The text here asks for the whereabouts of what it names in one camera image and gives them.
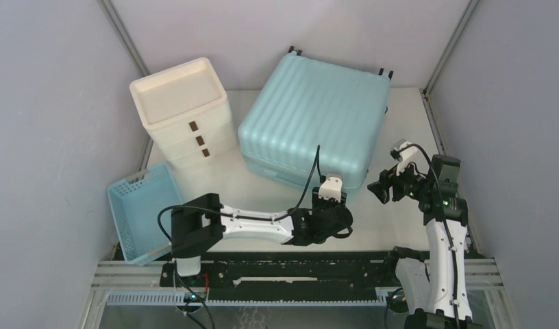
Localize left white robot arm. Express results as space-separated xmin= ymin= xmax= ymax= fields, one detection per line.
xmin=157 ymin=191 xmax=353 ymax=286

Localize light blue hard-shell suitcase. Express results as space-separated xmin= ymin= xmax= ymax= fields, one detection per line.
xmin=238 ymin=48 xmax=393 ymax=200

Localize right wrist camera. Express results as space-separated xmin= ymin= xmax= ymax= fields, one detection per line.
xmin=390 ymin=139 xmax=419 ymax=176

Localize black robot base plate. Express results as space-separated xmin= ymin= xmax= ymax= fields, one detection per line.
xmin=159 ymin=247 xmax=444 ymax=303

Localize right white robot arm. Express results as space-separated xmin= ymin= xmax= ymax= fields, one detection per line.
xmin=368 ymin=151 xmax=481 ymax=328

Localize light blue perforated plastic basket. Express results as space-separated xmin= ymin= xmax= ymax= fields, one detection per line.
xmin=107 ymin=162 xmax=182 ymax=266

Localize white three-drawer storage cabinet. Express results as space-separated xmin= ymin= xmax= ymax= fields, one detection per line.
xmin=129 ymin=57 xmax=238 ymax=169

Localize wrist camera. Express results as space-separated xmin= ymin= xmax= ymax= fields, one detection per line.
xmin=390 ymin=139 xmax=419 ymax=176
xmin=318 ymin=174 xmax=343 ymax=202

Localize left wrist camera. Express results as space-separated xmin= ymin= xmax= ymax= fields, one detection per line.
xmin=318 ymin=174 xmax=343 ymax=202

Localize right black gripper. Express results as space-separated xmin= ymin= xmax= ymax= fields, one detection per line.
xmin=367 ymin=155 xmax=432 ymax=204

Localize aluminium frame rails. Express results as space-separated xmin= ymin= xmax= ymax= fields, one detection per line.
xmin=79 ymin=258 xmax=517 ymax=329

